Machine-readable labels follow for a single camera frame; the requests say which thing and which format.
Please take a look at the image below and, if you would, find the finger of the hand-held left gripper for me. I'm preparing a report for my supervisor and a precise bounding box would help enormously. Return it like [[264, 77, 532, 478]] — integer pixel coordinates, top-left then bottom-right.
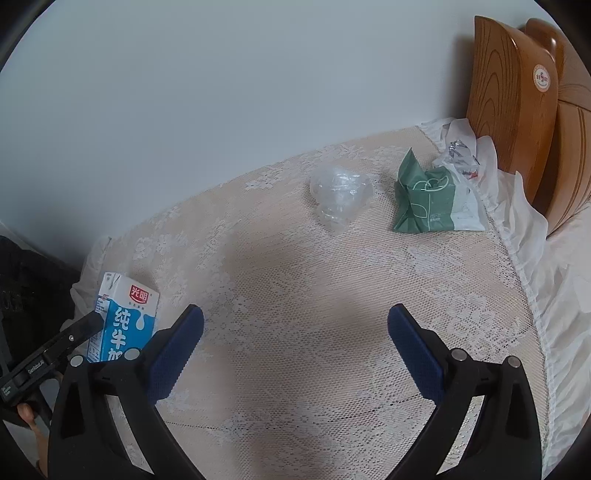
[[60, 313, 103, 360]]

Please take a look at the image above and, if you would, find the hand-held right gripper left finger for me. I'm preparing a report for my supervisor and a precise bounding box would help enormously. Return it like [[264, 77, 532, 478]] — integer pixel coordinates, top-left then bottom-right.
[[47, 304, 206, 480]]

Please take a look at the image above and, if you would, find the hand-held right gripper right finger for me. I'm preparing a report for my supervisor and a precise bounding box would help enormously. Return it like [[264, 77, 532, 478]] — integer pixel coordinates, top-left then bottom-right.
[[385, 304, 543, 480]]

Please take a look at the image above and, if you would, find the blue white milk carton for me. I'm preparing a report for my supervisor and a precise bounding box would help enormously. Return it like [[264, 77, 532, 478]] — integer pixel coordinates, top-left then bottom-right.
[[86, 271, 161, 365]]

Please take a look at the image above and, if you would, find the person's left hand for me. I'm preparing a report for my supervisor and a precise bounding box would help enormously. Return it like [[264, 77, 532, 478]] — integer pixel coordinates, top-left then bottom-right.
[[13, 401, 51, 478]]

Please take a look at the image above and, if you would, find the green white packet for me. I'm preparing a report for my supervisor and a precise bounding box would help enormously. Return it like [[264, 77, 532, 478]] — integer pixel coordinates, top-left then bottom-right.
[[392, 148, 488, 233]]

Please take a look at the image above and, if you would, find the pink bed sheet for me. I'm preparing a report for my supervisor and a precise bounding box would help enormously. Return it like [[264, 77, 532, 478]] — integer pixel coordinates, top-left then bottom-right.
[[540, 217, 591, 472]]

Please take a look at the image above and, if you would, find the crumpled clear plastic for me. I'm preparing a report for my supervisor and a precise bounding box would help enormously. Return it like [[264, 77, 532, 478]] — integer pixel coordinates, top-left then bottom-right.
[[309, 166, 374, 235]]

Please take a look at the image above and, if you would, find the crumpled white red wrapper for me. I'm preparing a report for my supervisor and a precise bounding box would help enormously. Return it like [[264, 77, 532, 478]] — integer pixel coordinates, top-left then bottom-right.
[[431, 117, 485, 185]]

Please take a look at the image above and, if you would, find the wooden headboard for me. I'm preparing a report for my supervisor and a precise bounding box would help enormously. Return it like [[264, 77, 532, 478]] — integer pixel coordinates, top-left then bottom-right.
[[465, 15, 591, 234]]

